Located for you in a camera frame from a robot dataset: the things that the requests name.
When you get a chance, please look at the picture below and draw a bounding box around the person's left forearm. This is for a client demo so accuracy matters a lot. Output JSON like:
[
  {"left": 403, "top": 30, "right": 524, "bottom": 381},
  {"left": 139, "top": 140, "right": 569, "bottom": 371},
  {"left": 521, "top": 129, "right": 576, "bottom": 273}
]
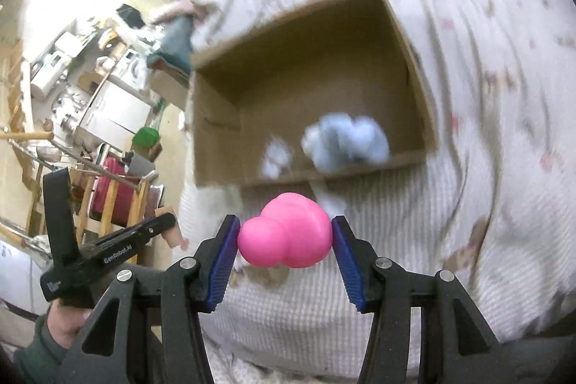
[{"left": 13, "top": 312, "right": 78, "bottom": 384}]

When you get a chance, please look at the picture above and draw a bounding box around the pink suitcase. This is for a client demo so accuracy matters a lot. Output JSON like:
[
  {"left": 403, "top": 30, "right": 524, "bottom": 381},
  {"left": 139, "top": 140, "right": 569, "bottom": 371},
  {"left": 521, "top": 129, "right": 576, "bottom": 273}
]
[{"left": 89, "top": 156, "right": 145, "bottom": 228}]

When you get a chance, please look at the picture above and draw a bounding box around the floral quilted blanket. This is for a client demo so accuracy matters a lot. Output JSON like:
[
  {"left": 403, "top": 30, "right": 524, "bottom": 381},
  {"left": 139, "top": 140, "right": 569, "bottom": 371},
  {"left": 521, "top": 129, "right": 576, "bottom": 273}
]
[{"left": 179, "top": 0, "right": 573, "bottom": 384}]

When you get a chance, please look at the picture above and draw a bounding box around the person's left hand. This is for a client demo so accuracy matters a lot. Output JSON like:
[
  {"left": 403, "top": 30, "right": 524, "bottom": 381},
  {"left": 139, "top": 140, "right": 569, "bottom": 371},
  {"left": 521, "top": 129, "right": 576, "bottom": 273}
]
[{"left": 47, "top": 302, "right": 94, "bottom": 351}]

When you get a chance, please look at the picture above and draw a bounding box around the brown cardboard box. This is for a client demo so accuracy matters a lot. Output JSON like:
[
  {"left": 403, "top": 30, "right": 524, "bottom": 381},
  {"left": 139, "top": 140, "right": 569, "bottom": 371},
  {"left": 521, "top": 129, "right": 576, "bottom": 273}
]
[{"left": 189, "top": 0, "right": 440, "bottom": 189}]

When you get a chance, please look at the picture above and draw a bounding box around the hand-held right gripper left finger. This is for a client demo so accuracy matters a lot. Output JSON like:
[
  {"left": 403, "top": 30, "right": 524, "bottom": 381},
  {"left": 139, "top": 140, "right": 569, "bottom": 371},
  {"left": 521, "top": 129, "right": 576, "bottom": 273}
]
[{"left": 58, "top": 215, "right": 242, "bottom": 384}]

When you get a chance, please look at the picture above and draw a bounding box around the light blue plush toy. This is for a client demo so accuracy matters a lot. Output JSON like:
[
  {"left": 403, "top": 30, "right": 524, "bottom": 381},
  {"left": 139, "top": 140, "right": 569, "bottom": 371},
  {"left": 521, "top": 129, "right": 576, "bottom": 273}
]
[{"left": 301, "top": 111, "right": 390, "bottom": 176}]

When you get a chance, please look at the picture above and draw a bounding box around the white cabinet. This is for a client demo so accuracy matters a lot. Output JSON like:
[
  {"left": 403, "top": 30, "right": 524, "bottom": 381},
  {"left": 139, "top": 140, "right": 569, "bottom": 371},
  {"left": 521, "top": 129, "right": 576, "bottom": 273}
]
[{"left": 73, "top": 75, "right": 153, "bottom": 151}]

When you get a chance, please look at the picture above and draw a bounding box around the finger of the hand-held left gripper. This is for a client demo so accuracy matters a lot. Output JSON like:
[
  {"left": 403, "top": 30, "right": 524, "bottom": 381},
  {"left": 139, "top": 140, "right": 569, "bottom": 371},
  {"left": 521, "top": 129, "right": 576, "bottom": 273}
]
[
  {"left": 78, "top": 212, "right": 177, "bottom": 268},
  {"left": 42, "top": 167, "right": 79, "bottom": 272}
]

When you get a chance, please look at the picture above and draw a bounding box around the green plastic container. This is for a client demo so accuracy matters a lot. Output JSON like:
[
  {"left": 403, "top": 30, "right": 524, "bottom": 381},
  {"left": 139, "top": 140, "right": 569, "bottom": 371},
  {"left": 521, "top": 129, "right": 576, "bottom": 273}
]
[{"left": 133, "top": 127, "right": 162, "bottom": 149}]

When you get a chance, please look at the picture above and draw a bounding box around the wooden chair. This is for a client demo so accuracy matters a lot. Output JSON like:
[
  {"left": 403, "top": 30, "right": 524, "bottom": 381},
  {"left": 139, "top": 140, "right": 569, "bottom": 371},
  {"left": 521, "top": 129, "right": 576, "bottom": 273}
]
[{"left": 72, "top": 168, "right": 153, "bottom": 247}]

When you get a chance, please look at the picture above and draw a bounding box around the pink squishy toy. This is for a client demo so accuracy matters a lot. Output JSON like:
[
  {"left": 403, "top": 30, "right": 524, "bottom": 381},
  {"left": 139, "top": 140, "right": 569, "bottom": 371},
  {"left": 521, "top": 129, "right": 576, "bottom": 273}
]
[{"left": 237, "top": 192, "right": 334, "bottom": 269}]

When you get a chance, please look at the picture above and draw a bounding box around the teal cloth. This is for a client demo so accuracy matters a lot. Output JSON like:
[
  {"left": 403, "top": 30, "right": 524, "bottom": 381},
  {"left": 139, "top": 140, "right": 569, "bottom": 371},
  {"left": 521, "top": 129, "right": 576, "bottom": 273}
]
[{"left": 148, "top": 15, "right": 195, "bottom": 75}]

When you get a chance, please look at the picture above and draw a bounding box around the white appliance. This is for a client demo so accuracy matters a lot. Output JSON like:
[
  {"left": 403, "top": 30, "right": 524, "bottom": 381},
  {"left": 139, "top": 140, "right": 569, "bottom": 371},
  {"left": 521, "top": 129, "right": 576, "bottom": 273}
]
[{"left": 29, "top": 50, "right": 69, "bottom": 97}]

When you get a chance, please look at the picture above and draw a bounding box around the black bag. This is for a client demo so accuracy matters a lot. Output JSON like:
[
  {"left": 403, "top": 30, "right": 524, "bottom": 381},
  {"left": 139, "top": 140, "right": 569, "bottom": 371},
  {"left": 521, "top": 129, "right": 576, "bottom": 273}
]
[{"left": 116, "top": 4, "right": 147, "bottom": 30}]

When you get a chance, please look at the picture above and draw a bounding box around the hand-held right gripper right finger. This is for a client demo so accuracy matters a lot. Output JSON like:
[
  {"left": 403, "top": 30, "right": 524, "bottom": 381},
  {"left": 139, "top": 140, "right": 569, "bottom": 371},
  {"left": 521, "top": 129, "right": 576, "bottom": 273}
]
[{"left": 332, "top": 216, "right": 518, "bottom": 384}]

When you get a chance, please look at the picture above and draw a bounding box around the small white plush toy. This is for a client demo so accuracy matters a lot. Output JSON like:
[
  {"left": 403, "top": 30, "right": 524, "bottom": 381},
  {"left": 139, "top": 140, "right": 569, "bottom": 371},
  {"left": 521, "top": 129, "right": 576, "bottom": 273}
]
[{"left": 261, "top": 135, "right": 294, "bottom": 180}]

